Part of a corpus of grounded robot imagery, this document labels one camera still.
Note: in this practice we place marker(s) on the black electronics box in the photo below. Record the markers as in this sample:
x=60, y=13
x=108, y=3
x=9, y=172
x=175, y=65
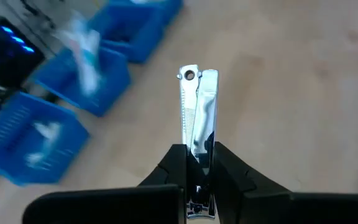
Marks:
x=8, y=56

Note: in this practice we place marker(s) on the blue white bagged toothbrush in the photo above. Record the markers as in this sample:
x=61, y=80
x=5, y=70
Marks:
x=89, y=68

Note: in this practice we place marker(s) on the blue plastic bin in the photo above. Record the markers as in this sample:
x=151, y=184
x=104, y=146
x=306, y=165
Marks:
x=70, y=140
x=141, y=43
x=172, y=9
x=113, y=84

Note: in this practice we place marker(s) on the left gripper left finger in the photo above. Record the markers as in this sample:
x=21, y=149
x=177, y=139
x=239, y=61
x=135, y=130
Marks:
x=120, y=205

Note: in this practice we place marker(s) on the teal white bagged toothbrush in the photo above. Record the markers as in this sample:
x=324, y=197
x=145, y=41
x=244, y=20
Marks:
x=70, y=28

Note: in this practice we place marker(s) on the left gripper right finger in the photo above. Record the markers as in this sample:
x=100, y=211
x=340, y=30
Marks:
x=275, y=208

